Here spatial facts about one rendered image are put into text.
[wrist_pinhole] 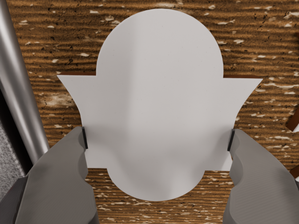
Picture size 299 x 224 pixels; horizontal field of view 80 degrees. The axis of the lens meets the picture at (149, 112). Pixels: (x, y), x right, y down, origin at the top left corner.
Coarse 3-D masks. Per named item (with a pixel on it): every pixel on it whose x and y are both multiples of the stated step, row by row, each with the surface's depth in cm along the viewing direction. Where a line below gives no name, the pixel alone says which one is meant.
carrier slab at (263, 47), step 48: (48, 0) 11; (96, 0) 11; (144, 0) 11; (192, 0) 11; (240, 0) 11; (288, 0) 11; (48, 48) 12; (96, 48) 12; (240, 48) 12; (288, 48) 12; (48, 96) 14; (288, 96) 13; (288, 144) 15; (96, 192) 19; (192, 192) 18
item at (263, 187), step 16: (240, 144) 10; (256, 144) 10; (240, 160) 9; (256, 160) 9; (272, 160) 9; (240, 176) 8; (256, 176) 8; (272, 176) 8; (288, 176) 8; (240, 192) 7; (256, 192) 7; (272, 192) 7; (288, 192) 7; (240, 208) 7; (256, 208) 7; (272, 208) 7; (288, 208) 7
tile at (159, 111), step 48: (144, 48) 10; (192, 48) 10; (96, 96) 11; (144, 96) 11; (192, 96) 11; (240, 96) 11; (96, 144) 13; (144, 144) 13; (192, 144) 13; (144, 192) 15
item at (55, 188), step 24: (72, 144) 10; (48, 168) 8; (72, 168) 8; (24, 192) 7; (48, 192) 7; (72, 192) 7; (24, 216) 6; (48, 216) 6; (72, 216) 6; (96, 216) 6
